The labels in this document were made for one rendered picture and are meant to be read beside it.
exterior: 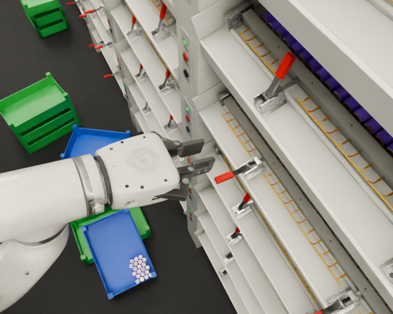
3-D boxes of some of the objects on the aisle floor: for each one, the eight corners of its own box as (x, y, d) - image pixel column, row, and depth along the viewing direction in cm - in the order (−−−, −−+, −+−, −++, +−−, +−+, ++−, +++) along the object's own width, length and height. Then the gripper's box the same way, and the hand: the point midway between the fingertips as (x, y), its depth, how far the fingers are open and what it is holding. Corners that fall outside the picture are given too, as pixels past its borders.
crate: (86, 266, 150) (81, 260, 143) (73, 225, 159) (67, 218, 153) (151, 235, 157) (150, 228, 150) (135, 199, 166) (133, 190, 160)
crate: (65, 165, 177) (59, 156, 170) (77, 133, 187) (73, 123, 181) (123, 172, 174) (120, 164, 168) (133, 139, 185) (130, 130, 178)
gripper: (79, 155, 56) (182, 133, 64) (112, 245, 48) (224, 207, 56) (77, 123, 51) (190, 103, 59) (114, 219, 43) (239, 180, 51)
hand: (196, 157), depth 57 cm, fingers open, 3 cm apart
